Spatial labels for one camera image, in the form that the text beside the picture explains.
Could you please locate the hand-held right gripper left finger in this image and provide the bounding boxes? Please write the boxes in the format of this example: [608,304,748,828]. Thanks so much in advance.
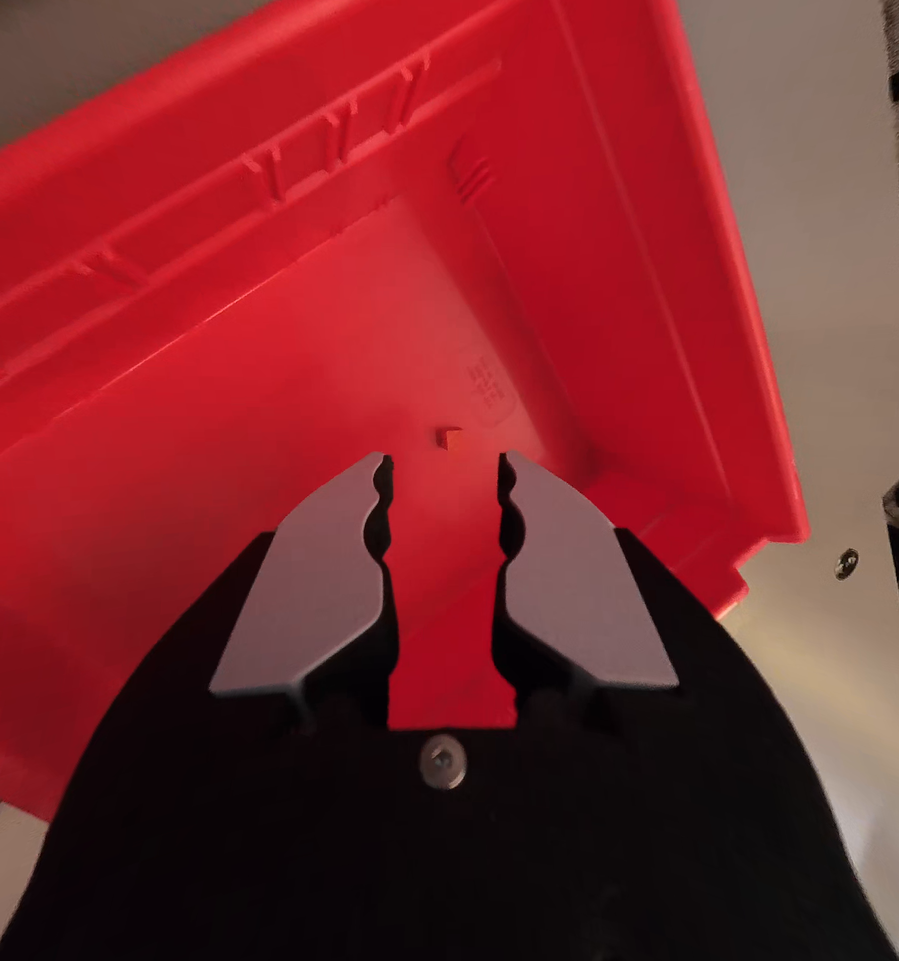
[210,451,395,699]

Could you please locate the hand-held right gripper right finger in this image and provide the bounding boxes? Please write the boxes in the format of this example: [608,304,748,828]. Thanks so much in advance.
[492,451,680,695]

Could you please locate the red plastic bin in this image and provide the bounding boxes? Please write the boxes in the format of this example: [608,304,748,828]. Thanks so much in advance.
[0,1,811,824]

